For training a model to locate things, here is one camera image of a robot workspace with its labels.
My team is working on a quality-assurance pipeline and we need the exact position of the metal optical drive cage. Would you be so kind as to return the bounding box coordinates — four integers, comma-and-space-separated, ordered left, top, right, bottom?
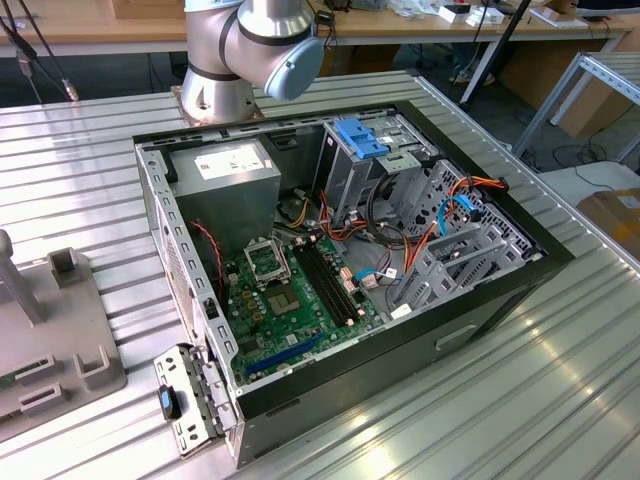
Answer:
319, 112, 435, 227

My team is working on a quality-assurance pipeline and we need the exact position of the flat beige box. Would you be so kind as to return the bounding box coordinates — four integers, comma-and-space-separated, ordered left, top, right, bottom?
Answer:
529, 4, 589, 29

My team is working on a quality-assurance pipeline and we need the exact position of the grey power supply box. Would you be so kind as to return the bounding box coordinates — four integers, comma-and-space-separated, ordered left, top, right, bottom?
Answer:
167, 137, 282, 261

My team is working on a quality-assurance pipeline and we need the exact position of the red black fan wire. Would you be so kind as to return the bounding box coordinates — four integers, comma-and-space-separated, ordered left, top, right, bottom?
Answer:
191, 221, 227, 304

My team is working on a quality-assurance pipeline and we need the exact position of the short pale blue wire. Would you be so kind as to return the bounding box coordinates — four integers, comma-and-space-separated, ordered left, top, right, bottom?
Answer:
351, 268, 401, 292

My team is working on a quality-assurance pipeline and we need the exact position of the black open PC case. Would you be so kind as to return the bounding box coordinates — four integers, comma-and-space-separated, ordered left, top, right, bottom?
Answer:
132, 99, 576, 469

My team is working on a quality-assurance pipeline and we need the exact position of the metal slot bracket plate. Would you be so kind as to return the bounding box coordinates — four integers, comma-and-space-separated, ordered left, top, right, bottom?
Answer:
152, 341, 240, 460

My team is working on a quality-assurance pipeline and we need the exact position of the black RAM slot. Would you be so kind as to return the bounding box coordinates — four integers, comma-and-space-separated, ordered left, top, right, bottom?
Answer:
299, 243, 354, 326
293, 243, 348, 327
305, 242, 360, 325
312, 241, 365, 323

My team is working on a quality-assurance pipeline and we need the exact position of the grey parts rack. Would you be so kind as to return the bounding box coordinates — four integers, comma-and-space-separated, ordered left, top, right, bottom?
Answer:
0, 229, 129, 444

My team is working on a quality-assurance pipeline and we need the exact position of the tan cardboard box with label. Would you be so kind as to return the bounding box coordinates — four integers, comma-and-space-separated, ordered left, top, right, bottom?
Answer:
574, 188, 640, 261

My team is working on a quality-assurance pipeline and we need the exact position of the blue plastic drive latch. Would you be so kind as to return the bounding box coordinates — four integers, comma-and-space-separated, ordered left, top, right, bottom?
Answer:
335, 118, 389, 160

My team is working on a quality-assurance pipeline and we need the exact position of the red orange wire bundle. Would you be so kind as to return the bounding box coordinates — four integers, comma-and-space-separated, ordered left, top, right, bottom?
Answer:
317, 192, 374, 254

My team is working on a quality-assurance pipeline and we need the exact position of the plain white box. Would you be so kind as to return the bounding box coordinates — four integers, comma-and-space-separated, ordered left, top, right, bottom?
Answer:
464, 7, 506, 27

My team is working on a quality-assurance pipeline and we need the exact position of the cardboard box under shelf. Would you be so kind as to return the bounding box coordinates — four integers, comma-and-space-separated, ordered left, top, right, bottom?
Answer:
552, 74, 631, 139

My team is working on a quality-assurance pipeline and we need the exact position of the grey metal shelf frame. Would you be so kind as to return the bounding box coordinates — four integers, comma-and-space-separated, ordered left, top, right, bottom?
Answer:
512, 49, 640, 162

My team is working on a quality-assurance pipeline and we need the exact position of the thick black inner cable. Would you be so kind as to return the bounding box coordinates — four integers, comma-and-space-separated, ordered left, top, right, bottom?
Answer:
366, 171, 431, 247

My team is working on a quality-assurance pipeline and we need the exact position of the black hanging cable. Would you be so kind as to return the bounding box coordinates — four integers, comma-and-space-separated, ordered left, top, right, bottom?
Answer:
0, 19, 41, 101
27, 12, 81, 104

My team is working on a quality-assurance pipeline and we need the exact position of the black monitor stand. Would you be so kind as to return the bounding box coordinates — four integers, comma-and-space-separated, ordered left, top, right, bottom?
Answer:
574, 0, 610, 22

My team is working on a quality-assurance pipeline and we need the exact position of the metal disk bay cage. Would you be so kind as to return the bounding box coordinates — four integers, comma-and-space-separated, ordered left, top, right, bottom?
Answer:
384, 158, 546, 321

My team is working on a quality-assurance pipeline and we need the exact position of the blue data wire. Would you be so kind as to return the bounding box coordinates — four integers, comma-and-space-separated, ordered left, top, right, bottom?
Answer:
436, 192, 485, 240

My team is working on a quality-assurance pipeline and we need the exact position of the metal socket cover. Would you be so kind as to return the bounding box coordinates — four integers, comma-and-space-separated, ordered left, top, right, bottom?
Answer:
242, 236, 293, 282

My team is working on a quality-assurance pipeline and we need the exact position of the brown cardboard box on desk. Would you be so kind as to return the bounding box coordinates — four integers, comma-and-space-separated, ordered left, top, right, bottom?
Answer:
113, 0, 187, 20

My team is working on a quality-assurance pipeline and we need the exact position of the green motherboard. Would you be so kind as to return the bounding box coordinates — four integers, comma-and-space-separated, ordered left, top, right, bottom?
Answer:
222, 234, 390, 387

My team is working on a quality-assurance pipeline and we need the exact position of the orange yellow power wire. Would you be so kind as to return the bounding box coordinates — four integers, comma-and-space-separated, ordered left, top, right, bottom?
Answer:
399, 174, 509, 289

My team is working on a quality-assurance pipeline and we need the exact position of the long wooden desk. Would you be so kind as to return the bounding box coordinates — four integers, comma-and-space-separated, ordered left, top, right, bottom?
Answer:
0, 0, 634, 59

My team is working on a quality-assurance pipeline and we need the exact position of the white box with dark lid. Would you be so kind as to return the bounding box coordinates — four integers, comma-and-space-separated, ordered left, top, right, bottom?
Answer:
438, 3, 474, 24

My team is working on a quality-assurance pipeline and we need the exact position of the white low table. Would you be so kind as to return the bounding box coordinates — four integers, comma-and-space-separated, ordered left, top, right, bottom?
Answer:
542, 160, 640, 201

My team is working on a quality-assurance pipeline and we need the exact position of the blue expansion slot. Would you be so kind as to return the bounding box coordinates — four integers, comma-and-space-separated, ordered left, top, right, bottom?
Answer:
245, 333, 324, 377

